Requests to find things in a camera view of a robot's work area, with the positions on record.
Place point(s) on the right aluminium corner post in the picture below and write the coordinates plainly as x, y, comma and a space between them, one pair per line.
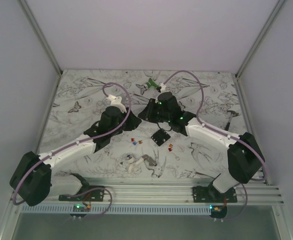
261, 36

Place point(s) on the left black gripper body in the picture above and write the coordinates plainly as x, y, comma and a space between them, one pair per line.
128, 125

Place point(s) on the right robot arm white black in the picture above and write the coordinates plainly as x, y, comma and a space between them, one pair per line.
244, 157

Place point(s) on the perforated grey cable duct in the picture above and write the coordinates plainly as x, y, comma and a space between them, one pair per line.
118, 209

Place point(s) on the aluminium rail frame front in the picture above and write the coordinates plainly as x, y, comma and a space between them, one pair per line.
174, 191

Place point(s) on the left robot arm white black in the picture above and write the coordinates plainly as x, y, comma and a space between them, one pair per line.
35, 176

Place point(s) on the grey metal bracket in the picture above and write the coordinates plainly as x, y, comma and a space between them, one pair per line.
149, 161

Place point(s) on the small grey hammer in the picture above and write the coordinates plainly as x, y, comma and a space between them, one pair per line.
232, 114

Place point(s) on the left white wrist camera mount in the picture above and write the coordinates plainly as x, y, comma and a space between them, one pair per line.
116, 101

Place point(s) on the left aluminium corner post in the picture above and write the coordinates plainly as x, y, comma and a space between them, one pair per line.
39, 34

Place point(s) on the right small circuit board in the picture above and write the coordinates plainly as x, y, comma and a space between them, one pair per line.
217, 208

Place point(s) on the black fuse box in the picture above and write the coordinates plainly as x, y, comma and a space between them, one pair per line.
160, 137

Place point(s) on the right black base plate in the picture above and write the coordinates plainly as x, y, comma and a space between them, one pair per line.
208, 194

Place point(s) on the white pipe fitting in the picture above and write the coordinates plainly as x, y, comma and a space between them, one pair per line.
132, 163

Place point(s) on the aluminium corner post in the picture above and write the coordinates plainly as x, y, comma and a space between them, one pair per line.
39, 34
261, 36

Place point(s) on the floral printed table mat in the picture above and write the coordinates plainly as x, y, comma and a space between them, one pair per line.
81, 98

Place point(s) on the small circuit board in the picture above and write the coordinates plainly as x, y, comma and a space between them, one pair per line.
217, 208
81, 207

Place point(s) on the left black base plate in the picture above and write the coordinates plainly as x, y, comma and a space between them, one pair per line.
90, 193

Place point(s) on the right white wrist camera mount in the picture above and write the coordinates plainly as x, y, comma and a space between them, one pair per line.
161, 88

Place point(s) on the left small circuit board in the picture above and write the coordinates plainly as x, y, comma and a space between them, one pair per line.
81, 207

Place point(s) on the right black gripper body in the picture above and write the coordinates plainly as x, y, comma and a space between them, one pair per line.
154, 114

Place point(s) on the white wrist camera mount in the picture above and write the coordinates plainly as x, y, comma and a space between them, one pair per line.
116, 101
161, 88

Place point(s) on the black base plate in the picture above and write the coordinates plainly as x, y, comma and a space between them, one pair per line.
90, 193
208, 194

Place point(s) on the green spray nozzle toy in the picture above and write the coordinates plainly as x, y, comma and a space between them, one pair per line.
151, 83

